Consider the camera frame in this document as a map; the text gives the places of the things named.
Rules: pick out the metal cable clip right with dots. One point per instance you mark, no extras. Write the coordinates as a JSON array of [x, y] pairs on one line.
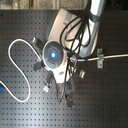
[[100, 60]]

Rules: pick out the small metal clip centre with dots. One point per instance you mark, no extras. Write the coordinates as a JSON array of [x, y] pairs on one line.
[[82, 74]]

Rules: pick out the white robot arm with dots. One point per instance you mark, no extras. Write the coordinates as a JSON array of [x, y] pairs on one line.
[[70, 37]]

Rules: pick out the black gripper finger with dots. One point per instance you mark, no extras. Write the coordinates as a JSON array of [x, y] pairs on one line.
[[68, 92]]

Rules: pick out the metal clip upper left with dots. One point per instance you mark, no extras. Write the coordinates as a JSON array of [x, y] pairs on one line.
[[37, 42]]

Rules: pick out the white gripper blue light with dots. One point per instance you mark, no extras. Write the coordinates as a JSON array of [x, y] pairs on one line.
[[55, 60]]

